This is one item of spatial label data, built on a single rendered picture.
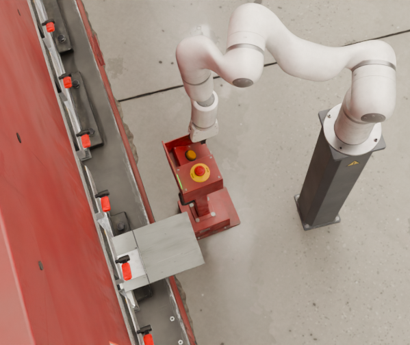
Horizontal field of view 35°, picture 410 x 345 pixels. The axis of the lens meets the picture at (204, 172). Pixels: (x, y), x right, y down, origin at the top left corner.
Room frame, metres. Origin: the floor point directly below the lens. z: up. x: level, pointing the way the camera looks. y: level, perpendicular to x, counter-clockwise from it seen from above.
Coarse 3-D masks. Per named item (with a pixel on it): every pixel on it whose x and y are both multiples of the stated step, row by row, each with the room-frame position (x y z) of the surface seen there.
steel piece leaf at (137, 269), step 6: (132, 252) 0.45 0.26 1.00; (138, 252) 0.45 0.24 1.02; (132, 258) 0.44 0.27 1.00; (138, 258) 0.43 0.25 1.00; (120, 264) 0.42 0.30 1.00; (132, 264) 0.42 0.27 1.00; (138, 264) 0.41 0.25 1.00; (132, 270) 0.40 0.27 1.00; (138, 270) 0.39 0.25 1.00; (144, 270) 0.39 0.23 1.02; (132, 276) 0.38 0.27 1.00; (138, 276) 0.38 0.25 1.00
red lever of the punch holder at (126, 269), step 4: (124, 256) 0.39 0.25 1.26; (128, 256) 0.39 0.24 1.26; (116, 260) 0.38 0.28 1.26; (120, 260) 0.38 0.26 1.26; (124, 260) 0.38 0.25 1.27; (128, 260) 0.38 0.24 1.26; (124, 264) 0.36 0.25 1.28; (128, 264) 0.36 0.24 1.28; (124, 268) 0.35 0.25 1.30; (128, 268) 0.34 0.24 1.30; (124, 272) 0.33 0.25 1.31; (128, 272) 0.33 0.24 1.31; (124, 276) 0.32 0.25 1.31; (128, 276) 0.32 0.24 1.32
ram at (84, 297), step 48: (0, 0) 0.86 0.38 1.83; (0, 48) 0.66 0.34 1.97; (0, 96) 0.50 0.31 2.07; (48, 96) 0.76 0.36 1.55; (48, 144) 0.54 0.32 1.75; (48, 192) 0.38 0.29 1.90; (48, 240) 0.27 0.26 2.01; (96, 240) 0.39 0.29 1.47; (96, 288) 0.24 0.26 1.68; (96, 336) 0.13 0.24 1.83
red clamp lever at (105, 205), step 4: (100, 192) 0.58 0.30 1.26; (104, 192) 0.58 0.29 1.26; (108, 192) 0.58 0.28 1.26; (96, 196) 0.57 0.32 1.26; (100, 196) 0.57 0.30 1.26; (104, 196) 0.56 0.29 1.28; (104, 200) 0.55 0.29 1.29; (108, 200) 0.55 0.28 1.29; (104, 204) 0.53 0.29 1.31; (108, 204) 0.53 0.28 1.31; (104, 208) 0.52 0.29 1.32; (108, 208) 0.52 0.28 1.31
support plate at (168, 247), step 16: (160, 224) 0.53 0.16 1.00; (176, 224) 0.52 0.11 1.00; (112, 240) 0.50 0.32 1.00; (128, 240) 0.49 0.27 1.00; (144, 240) 0.49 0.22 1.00; (160, 240) 0.48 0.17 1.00; (176, 240) 0.47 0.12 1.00; (192, 240) 0.46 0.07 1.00; (144, 256) 0.44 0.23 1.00; (160, 256) 0.43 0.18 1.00; (176, 256) 0.42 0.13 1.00; (192, 256) 0.41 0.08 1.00; (160, 272) 0.38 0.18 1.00; (176, 272) 0.37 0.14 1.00; (128, 288) 0.34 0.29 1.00
